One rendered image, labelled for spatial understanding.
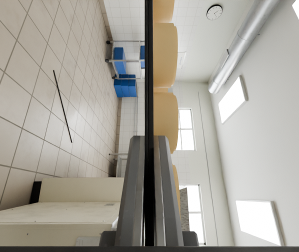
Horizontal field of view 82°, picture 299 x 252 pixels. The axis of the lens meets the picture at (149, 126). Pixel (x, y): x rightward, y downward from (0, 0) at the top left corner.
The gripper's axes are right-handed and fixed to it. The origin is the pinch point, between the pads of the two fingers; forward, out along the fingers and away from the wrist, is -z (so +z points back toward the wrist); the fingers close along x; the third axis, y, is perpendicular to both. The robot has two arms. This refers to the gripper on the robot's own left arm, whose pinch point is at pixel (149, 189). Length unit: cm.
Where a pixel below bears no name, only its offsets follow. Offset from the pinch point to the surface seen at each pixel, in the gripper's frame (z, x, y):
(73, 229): -23, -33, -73
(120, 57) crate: -404, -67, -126
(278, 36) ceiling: -286, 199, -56
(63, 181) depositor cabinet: -77, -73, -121
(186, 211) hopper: -58, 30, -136
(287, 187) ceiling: -129, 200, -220
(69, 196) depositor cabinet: -67, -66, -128
